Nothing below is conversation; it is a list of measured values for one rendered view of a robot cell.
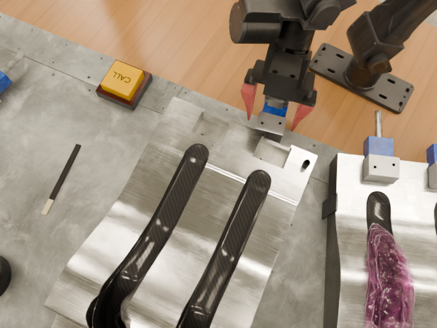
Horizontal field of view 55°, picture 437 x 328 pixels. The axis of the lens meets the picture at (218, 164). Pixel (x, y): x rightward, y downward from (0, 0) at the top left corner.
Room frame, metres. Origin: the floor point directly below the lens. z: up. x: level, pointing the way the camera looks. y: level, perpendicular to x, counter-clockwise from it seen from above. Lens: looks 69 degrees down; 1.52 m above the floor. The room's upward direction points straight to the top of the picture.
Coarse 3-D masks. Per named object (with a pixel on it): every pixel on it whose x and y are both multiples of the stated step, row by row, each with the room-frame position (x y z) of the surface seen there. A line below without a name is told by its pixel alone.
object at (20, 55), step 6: (18, 54) 0.48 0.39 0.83; (24, 54) 0.49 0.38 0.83; (12, 60) 0.47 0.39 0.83; (18, 60) 0.47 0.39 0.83; (6, 66) 0.46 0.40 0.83; (12, 66) 0.46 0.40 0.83; (0, 72) 0.44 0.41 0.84; (6, 72) 0.45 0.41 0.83; (0, 78) 0.43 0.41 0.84; (6, 78) 0.43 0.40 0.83; (0, 84) 0.42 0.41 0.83; (6, 84) 0.43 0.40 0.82; (0, 90) 0.41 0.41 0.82; (0, 102) 0.40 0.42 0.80
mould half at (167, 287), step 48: (192, 144) 0.27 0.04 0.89; (240, 144) 0.27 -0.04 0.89; (144, 192) 0.19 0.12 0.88; (192, 192) 0.19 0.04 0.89; (240, 192) 0.19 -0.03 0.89; (288, 192) 0.19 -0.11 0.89; (96, 240) 0.11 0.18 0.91; (192, 240) 0.12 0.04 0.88; (96, 288) 0.04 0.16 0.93; (144, 288) 0.04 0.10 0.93; (192, 288) 0.05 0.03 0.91; (240, 288) 0.05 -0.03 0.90
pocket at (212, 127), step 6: (204, 114) 0.33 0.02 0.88; (198, 120) 0.32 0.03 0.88; (204, 120) 0.33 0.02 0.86; (210, 120) 0.33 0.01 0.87; (216, 120) 0.32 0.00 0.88; (222, 120) 0.32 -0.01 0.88; (198, 126) 0.32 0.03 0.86; (204, 126) 0.32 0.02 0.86; (210, 126) 0.32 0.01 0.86; (216, 126) 0.32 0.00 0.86; (222, 126) 0.32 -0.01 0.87; (228, 126) 0.31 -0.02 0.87; (198, 132) 0.31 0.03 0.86; (204, 132) 0.31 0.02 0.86; (210, 132) 0.31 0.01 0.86; (216, 132) 0.31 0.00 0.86; (222, 132) 0.31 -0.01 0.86; (210, 138) 0.30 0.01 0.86; (216, 138) 0.30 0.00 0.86; (222, 138) 0.30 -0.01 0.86
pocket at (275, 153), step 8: (264, 144) 0.28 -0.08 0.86; (272, 144) 0.28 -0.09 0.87; (280, 144) 0.28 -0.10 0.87; (256, 152) 0.27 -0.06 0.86; (264, 152) 0.27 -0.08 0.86; (272, 152) 0.27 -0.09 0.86; (280, 152) 0.27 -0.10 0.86; (288, 152) 0.27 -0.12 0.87; (264, 160) 0.26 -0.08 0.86; (272, 160) 0.26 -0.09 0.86; (280, 160) 0.26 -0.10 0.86
